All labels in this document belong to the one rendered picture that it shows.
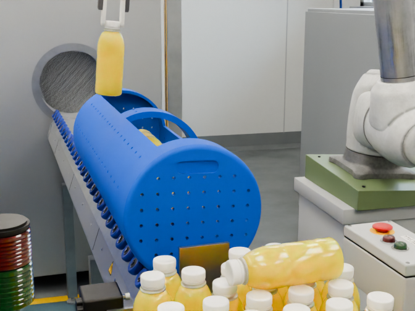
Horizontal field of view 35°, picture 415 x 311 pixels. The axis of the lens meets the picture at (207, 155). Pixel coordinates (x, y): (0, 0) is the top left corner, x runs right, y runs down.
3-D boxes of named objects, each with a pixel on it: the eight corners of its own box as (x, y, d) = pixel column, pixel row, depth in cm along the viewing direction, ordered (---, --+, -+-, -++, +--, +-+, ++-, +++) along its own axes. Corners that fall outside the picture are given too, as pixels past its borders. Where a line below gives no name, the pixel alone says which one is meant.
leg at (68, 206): (77, 298, 341) (72, 181, 327) (79, 303, 336) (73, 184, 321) (66, 300, 339) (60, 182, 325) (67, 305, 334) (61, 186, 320)
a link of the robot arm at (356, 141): (392, 143, 189) (404, 66, 183) (417, 161, 171) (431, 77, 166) (336, 140, 187) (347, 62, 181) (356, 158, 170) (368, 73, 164)
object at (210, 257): (225, 297, 132) (225, 238, 129) (229, 302, 130) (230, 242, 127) (176, 303, 129) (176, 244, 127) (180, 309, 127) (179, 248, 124)
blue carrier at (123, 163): (160, 173, 219) (162, 87, 213) (258, 277, 138) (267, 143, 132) (72, 176, 211) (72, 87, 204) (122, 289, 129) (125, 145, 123)
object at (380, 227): (385, 226, 122) (385, 220, 122) (396, 233, 119) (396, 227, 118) (368, 228, 121) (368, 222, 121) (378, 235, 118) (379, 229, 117)
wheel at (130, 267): (144, 254, 142) (136, 249, 141) (148, 261, 138) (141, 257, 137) (131, 271, 142) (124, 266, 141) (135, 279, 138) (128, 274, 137)
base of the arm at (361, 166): (377, 155, 196) (380, 137, 195) (419, 179, 176) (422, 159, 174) (320, 155, 191) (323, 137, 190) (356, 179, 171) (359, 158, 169)
